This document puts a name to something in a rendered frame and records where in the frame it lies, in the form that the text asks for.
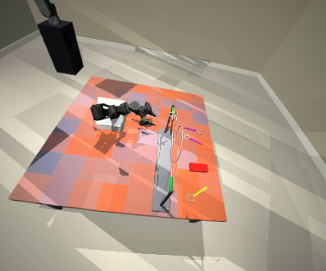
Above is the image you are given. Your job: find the red rectangular block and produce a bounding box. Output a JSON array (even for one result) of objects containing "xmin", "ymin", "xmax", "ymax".
[{"xmin": 189, "ymin": 163, "xmax": 209, "ymax": 173}]

